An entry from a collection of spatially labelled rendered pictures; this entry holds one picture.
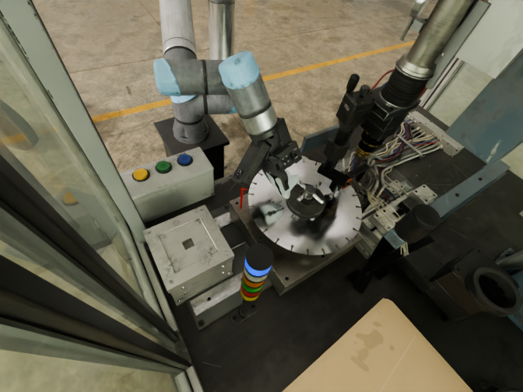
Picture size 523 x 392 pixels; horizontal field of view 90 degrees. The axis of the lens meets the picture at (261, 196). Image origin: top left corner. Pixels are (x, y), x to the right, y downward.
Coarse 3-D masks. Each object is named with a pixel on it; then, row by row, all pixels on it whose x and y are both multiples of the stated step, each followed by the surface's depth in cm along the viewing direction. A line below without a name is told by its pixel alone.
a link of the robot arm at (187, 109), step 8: (176, 96) 95; (184, 96) 94; (192, 96) 95; (200, 96) 97; (176, 104) 98; (184, 104) 97; (192, 104) 97; (200, 104) 98; (176, 112) 101; (184, 112) 99; (192, 112) 100; (200, 112) 101; (184, 120) 102; (192, 120) 103
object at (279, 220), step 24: (288, 168) 81; (312, 168) 82; (264, 192) 75; (336, 192) 78; (264, 216) 70; (288, 216) 71; (336, 216) 73; (360, 216) 74; (288, 240) 67; (312, 240) 68; (336, 240) 68
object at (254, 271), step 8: (248, 248) 42; (256, 248) 42; (264, 248) 42; (248, 256) 41; (256, 256) 41; (264, 256) 41; (272, 256) 42; (248, 264) 40; (256, 264) 40; (264, 264) 41; (248, 272) 43; (256, 272) 41; (264, 272) 41
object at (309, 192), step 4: (300, 184) 72; (304, 184) 72; (316, 184) 72; (320, 184) 73; (304, 188) 71; (308, 188) 71; (312, 188) 71; (304, 192) 71; (308, 192) 70; (312, 192) 70; (300, 196) 69; (304, 196) 70; (308, 196) 71; (312, 196) 71; (316, 196) 70; (300, 200) 69; (320, 200) 69
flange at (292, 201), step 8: (296, 184) 77; (296, 192) 75; (320, 192) 76; (288, 200) 73; (296, 200) 73; (304, 200) 72; (312, 200) 72; (296, 208) 72; (304, 208) 72; (312, 208) 72; (320, 208) 73; (304, 216) 71; (312, 216) 72
